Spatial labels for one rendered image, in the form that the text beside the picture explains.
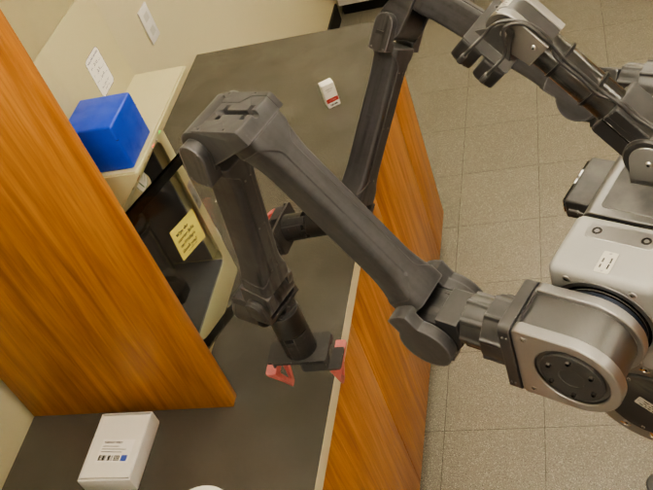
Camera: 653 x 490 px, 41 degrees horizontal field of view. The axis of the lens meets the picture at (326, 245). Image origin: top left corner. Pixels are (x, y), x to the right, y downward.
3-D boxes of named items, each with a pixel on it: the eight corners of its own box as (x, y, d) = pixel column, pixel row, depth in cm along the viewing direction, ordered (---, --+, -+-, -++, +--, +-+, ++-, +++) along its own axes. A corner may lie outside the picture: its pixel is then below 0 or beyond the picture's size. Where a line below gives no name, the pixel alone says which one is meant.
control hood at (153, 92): (104, 223, 158) (77, 181, 152) (154, 113, 181) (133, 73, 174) (160, 215, 155) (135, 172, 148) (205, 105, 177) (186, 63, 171)
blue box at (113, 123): (84, 176, 153) (58, 135, 147) (102, 139, 159) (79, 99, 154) (134, 168, 149) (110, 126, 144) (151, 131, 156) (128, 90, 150)
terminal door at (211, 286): (198, 359, 187) (113, 225, 160) (272, 258, 203) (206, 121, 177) (201, 360, 186) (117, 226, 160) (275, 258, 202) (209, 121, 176)
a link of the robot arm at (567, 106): (396, -42, 152) (428, -37, 159) (365, 30, 158) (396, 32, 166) (613, 87, 132) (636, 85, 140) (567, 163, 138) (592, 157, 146)
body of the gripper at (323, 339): (281, 341, 158) (266, 314, 153) (334, 337, 155) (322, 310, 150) (273, 370, 154) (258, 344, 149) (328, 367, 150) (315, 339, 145)
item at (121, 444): (85, 491, 177) (76, 481, 174) (110, 424, 188) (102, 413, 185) (138, 490, 173) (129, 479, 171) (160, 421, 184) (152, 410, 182)
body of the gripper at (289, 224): (265, 232, 178) (296, 227, 174) (281, 202, 185) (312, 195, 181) (279, 257, 181) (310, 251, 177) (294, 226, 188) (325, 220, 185)
